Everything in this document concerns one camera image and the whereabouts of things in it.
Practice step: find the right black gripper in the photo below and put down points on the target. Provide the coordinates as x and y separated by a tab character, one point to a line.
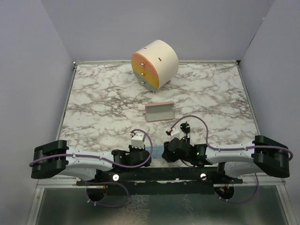
167	153

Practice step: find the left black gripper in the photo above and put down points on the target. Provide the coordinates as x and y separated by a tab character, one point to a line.
131	149

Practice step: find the light blue cleaning cloth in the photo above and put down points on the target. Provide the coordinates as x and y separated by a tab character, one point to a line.
157	151

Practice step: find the pink glasses case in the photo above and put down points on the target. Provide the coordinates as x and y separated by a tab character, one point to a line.
159	111

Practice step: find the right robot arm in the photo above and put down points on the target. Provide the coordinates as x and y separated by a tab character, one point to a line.
262	155

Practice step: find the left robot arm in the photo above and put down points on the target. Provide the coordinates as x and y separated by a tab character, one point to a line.
56	158

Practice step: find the black sunglasses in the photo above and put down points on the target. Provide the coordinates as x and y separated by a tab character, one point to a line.
185	128

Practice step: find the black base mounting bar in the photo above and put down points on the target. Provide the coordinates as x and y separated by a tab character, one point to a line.
173	181

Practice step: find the round cream drawer cabinet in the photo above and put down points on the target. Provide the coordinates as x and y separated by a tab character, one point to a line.
155	65

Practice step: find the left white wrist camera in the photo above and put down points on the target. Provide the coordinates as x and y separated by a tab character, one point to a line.
137	139

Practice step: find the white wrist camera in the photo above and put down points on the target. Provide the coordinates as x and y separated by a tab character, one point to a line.
137	139
173	133

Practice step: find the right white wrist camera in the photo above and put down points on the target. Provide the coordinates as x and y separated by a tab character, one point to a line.
173	133

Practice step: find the aluminium front rail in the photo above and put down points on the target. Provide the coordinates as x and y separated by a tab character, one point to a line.
247	180

